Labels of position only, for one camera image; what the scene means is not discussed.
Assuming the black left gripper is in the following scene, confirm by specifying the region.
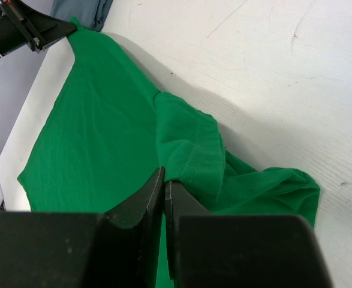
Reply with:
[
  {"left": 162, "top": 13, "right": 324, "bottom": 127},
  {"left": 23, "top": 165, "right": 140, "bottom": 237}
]
[{"left": 0, "top": 1, "right": 77, "bottom": 58}]

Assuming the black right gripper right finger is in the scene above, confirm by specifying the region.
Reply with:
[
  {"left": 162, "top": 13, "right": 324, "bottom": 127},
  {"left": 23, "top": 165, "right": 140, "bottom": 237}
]
[{"left": 164, "top": 181, "right": 332, "bottom": 287}]

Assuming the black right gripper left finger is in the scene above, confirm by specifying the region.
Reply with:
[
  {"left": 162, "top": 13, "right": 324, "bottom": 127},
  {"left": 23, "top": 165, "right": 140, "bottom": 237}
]
[{"left": 0, "top": 168, "right": 164, "bottom": 287}]

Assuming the green t shirt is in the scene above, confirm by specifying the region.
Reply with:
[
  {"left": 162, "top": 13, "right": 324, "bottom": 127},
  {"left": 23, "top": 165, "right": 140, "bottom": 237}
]
[{"left": 18, "top": 28, "right": 320, "bottom": 287}]

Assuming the folded blue t shirt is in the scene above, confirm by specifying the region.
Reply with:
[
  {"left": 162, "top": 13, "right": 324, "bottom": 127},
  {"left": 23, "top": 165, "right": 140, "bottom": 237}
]
[{"left": 50, "top": 0, "right": 113, "bottom": 32}]

